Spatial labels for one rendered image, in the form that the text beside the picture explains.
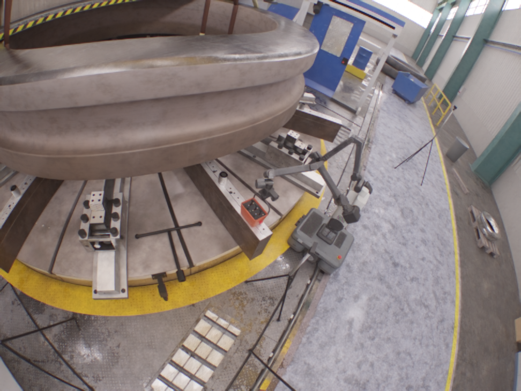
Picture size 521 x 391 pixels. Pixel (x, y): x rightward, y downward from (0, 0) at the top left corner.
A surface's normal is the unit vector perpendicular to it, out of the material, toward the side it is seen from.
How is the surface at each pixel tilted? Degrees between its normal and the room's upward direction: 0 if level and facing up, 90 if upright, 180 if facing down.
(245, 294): 0
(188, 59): 45
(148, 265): 0
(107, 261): 0
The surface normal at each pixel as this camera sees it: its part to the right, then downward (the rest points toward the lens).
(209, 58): 0.55, 0.06
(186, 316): 0.24, -0.63
